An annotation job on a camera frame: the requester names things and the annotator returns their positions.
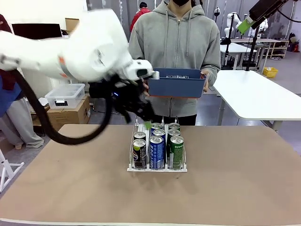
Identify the flat cardboard piece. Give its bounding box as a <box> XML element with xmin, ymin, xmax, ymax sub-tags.
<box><xmin>65</xmin><ymin>17</ymin><xmax>79</xmax><ymax>31</ymax></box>

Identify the clear plastic storage box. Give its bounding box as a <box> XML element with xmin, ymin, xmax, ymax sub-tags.
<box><xmin>44</xmin><ymin>83</ymin><xmax>86</xmax><ymax>109</ymax></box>

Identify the black tripod stand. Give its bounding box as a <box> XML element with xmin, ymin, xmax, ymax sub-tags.
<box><xmin>246</xmin><ymin>25</ymin><xmax>261</xmax><ymax>71</ymax></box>
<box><xmin>221</xmin><ymin>13</ymin><xmax>236</xmax><ymax>69</ymax></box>

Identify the wooden shelf bench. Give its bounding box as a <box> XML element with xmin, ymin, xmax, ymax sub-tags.
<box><xmin>231</xmin><ymin>37</ymin><xmax>290</xmax><ymax>59</ymax></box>

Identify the black computer monitor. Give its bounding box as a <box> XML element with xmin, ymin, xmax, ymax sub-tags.
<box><xmin>11</xmin><ymin>23</ymin><xmax>63</xmax><ymax>40</ymax></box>

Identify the large white table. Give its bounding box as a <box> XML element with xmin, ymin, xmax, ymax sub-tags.
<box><xmin>213</xmin><ymin>70</ymin><xmax>301</xmax><ymax>131</ymax></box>

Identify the person in red jacket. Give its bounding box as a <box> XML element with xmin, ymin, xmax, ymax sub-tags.
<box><xmin>130</xmin><ymin>1</ymin><xmax>151</xmax><ymax>32</ymax></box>

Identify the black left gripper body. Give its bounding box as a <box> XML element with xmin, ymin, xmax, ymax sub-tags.
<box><xmin>110</xmin><ymin>77</ymin><xmax>156</xmax><ymax>122</ymax></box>

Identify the large cardboard box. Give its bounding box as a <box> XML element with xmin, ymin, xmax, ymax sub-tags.
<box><xmin>46</xmin><ymin>95</ymin><xmax>91</xmax><ymax>136</ymax></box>

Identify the purple bag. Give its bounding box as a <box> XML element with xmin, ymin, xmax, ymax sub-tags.
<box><xmin>288</xmin><ymin>32</ymin><xmax>301</xmax><ymax>52</ymax></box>

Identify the person's left forearm grey sleeve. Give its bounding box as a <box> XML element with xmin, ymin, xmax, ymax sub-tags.
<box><xmin>203</xmin><ymin>62</ymin><xmax>222</xmax><ymax>87</ymax></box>

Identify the white stand frame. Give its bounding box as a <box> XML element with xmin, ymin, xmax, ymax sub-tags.
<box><xmin>0</xmin><ymin>149</ymin><xmax>25</xmax><ymax>193</ymax></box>

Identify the person's left hand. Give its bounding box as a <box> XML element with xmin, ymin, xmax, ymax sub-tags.
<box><xmin>199</xmin><ymin>70</ymin><xmax>211</xmax><ymax>93</ymax></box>

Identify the yellow crate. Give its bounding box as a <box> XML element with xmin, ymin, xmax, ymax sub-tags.
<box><xmin>262</xmin><ymin>66</ymin><xmax>279</xmax><ymax>78</ymax></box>

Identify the blue plastic bin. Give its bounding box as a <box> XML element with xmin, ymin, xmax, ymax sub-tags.
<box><xmin>147</xmin><ymin>68</ymin><xmax>204</xmax><ymax>98</ymax></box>

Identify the person in maroon sweater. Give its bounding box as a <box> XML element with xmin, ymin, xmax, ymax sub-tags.
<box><xmin>0</xmin><ymin>14</ymin><xmax>45</xmax><ymax>149</ymax></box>

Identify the white background table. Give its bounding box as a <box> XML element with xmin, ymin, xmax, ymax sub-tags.
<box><xmin>220</xmin><ymin>43</ymin><xmax>258</xmax><ymax>70</ymax></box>

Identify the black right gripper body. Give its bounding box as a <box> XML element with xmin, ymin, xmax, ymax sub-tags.
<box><xmin>249</xmin><ymin>0</ymin><xmax>289</xmax><ymax>29</ymax></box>

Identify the person in grey hoodie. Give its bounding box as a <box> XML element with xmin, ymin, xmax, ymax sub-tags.
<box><xmin>128</xmin><ymin>0</ymin><xmax>222</xmax><ymax>126</ymax></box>

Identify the white wire can dispenser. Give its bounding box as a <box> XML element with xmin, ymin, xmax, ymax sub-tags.
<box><xmin>127</xmin><ymin>115</ymin><xmax>189</xmax><ymax>173</ymax></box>

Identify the person's right hand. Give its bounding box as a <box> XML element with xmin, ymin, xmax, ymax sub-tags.
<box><xmin>143</xmin><ymin>79</ymin><xmax>151</xmax><ymax>97</ymax></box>

